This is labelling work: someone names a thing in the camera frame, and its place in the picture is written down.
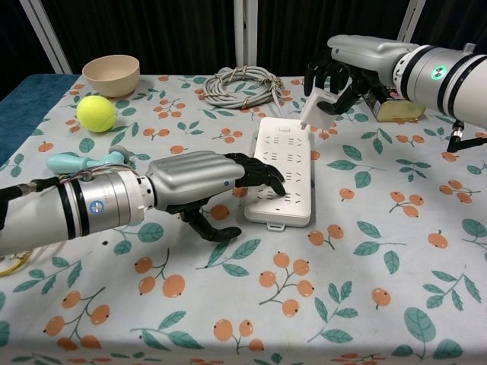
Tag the black pleated curtain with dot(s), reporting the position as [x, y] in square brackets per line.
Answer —
[15, 42]
[327, 23]
[152, 30]
[456, 21]

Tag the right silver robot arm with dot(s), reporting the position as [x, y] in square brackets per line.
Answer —
[445, 76]

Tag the floral patterned tablecloth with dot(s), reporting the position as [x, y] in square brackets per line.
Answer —
[266, 285]

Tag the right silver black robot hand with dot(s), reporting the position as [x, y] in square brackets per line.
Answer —
[365, 53]

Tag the white slanted frame post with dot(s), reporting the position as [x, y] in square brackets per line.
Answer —
[411, 21]
[49, 36]

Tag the teal toy hammer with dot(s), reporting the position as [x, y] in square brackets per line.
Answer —
[68, 161]

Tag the beige bowl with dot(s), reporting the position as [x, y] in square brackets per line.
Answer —
[110, 76]

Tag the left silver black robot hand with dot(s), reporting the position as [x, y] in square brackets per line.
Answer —
[190, 175]

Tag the blue table mat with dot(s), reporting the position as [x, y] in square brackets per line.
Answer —
[26, 102]

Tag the yellow tennis ball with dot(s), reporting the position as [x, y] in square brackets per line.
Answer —
[96, 113]

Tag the white power strip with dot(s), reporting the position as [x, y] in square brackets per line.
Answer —
[285, 167]

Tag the white plug adapter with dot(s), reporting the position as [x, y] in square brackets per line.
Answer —
[316, 112]

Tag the white vertical frame post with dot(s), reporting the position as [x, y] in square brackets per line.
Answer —
[245, 32]

